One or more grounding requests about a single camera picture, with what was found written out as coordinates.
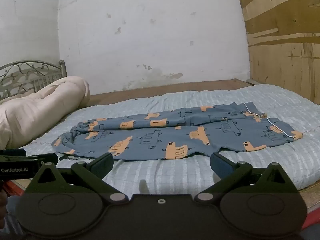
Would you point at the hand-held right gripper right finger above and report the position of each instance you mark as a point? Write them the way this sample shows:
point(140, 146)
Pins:
point(221, 166)

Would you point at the light blue quilted mattress pad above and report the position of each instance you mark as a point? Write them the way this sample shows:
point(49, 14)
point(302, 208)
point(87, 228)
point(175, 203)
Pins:
point(175, 172)

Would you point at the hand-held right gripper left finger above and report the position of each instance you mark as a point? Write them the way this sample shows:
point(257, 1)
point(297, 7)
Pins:
point(101, 166)

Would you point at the blue pants with orange cars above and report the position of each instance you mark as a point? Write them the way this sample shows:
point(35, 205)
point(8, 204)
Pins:
point(160, 135)

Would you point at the plywood board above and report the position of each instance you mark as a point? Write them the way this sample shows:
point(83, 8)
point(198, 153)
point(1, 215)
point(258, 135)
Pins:
point(287, 42)

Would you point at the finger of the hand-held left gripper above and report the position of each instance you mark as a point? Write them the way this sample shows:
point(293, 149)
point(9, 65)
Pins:
point(47, 158)

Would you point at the cream rolled duvet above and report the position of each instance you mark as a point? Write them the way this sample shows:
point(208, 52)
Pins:
point(32, 112)

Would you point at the grey metal headboard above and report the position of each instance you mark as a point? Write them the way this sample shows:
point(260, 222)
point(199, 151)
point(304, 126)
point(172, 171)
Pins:
point(27, 73)

